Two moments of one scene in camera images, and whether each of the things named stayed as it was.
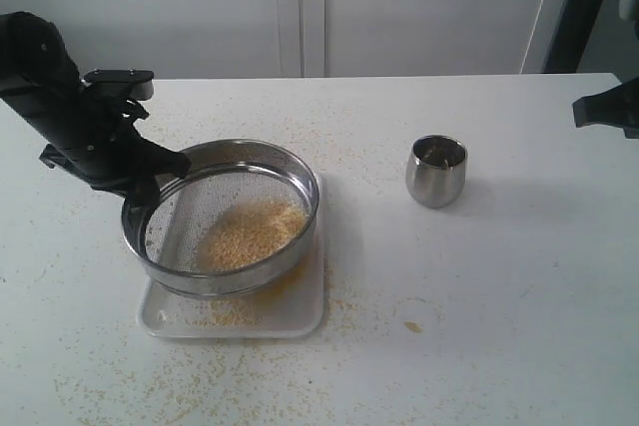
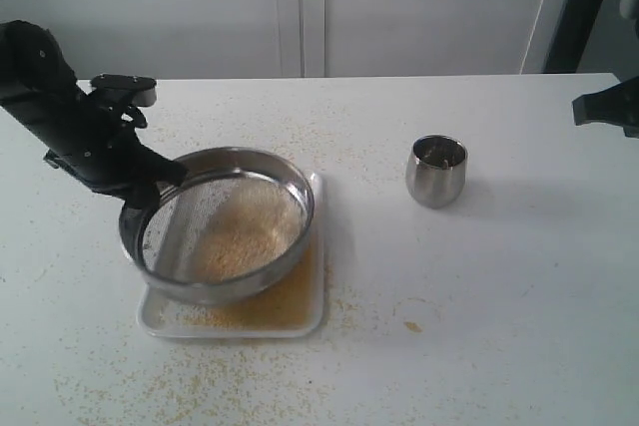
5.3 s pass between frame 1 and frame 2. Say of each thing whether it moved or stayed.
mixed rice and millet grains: moved
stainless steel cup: stayed
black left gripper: stayed
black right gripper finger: stayed
